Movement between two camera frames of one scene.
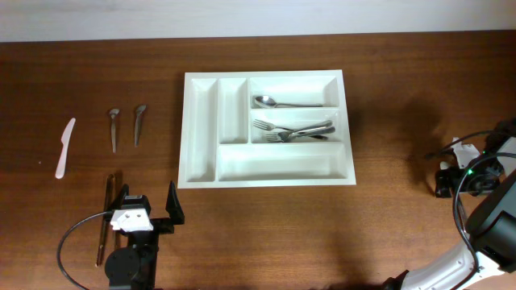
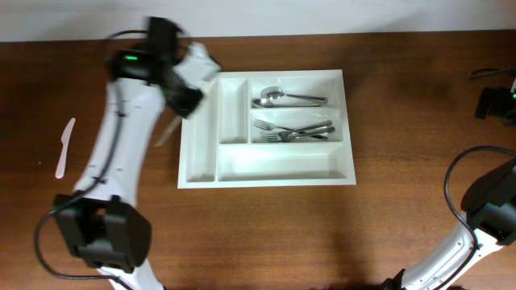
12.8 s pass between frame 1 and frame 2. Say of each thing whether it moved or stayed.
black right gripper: moved
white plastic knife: stayed
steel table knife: moved
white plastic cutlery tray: stayed
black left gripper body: moved
